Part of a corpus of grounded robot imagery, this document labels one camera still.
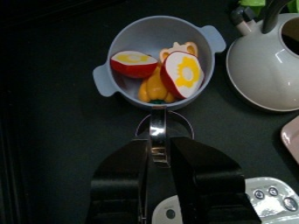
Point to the red toy pepper half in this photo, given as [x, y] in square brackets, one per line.
[181, 74]

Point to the white toy kettle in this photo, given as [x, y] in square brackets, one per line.
[264, 64]

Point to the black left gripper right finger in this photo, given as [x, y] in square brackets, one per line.
[205, 178]

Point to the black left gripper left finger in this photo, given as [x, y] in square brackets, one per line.
[116, 178]

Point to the green toy object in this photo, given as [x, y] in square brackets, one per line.
[252, 3]

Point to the light blue toy pot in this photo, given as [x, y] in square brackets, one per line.
[155, 35]

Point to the white toy stove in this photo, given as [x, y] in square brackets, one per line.
[268, 198]

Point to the yellow toy bell pepper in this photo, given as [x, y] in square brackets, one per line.
[155, 87]

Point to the pink toy plate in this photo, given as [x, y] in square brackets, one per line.
[291, 137]

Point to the red apple half toy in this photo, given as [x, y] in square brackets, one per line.
[133, 63]

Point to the tan bear-shaped toy cookie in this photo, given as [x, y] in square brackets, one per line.
[180, 48]

